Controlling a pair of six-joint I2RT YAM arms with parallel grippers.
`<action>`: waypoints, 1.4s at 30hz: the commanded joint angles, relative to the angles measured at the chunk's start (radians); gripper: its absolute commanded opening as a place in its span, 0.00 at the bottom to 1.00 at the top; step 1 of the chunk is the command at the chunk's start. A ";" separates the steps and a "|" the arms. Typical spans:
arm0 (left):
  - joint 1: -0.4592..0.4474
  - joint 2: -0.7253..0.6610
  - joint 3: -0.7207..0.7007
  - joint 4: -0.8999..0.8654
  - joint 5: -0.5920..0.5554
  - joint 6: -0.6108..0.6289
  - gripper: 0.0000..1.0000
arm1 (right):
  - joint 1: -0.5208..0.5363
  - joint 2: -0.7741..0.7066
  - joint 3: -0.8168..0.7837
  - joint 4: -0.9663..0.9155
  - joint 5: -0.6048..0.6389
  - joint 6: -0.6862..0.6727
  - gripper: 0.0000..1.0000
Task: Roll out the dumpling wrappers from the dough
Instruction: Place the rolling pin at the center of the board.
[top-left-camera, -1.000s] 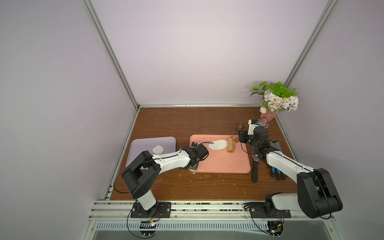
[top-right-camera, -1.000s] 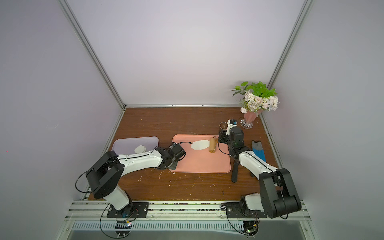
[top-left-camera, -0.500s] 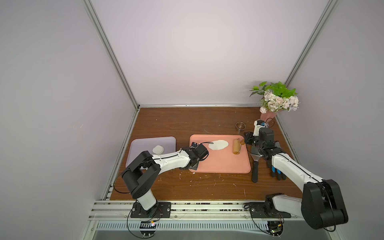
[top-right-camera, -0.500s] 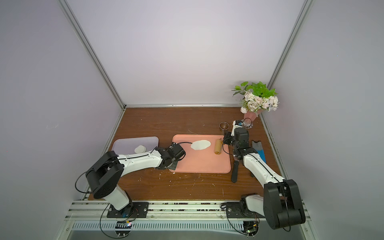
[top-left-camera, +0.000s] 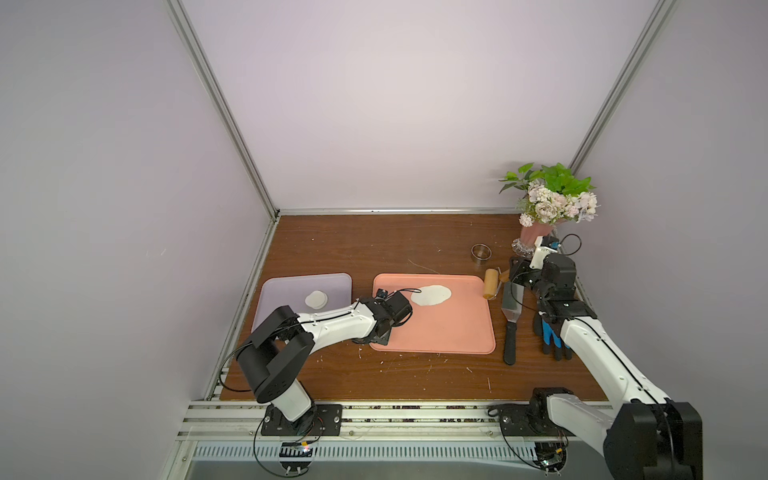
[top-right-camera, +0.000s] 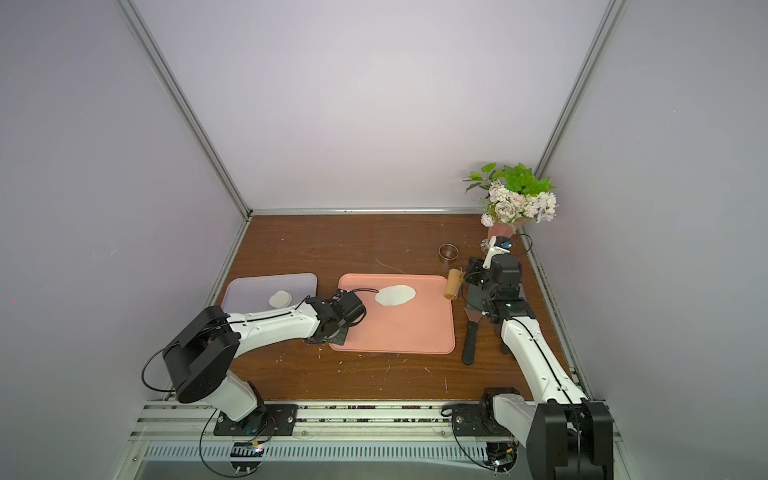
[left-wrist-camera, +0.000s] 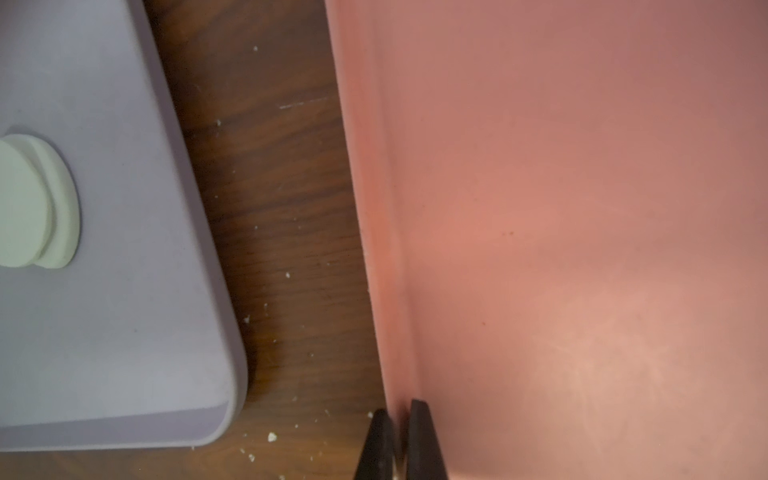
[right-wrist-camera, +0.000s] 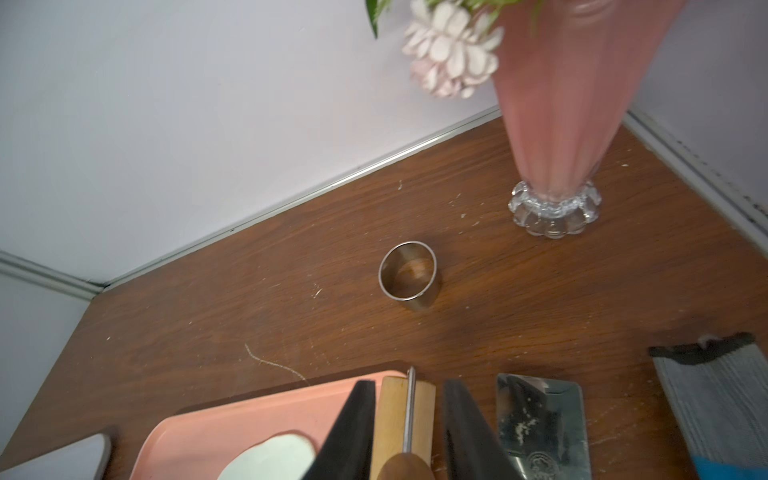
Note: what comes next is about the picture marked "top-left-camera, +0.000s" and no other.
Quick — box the small dough piece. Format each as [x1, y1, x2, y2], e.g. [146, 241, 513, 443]
[411, 285, 452, 307]

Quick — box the pink glass vase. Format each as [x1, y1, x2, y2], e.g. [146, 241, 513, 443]
[512, 222, 554, 258]

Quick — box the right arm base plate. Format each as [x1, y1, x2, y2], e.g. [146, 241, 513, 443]
[487, 403, 574, 437]

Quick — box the aluminium frame rail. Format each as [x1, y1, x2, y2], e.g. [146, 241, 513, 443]
[175, 400, 670, 444]

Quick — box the artificial flower bouquet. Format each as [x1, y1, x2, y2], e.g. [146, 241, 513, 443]
[499, 163, 599, 227]

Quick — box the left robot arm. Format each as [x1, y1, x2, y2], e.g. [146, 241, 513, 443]
[234, 290, 413, 423]

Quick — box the wooden rolling pin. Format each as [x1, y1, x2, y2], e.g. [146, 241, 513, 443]
[483, 268, 510, 300]

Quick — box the blue work glove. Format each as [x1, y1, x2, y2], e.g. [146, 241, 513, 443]
[533, 313, 573, 361]

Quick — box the large dough ball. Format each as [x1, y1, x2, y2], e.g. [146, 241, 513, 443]
[305, 290, 329, 310]

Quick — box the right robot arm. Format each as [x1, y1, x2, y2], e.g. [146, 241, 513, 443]
[508, 247, 704, 479]

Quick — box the black handled metal scraper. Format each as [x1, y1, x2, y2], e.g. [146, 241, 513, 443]
[502, 281, 524, 366]

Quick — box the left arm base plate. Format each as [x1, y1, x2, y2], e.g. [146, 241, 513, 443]
[259, 403, 343, 437]

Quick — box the purple silicone mat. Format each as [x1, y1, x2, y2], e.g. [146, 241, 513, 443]
[251, 273, 352, 331]

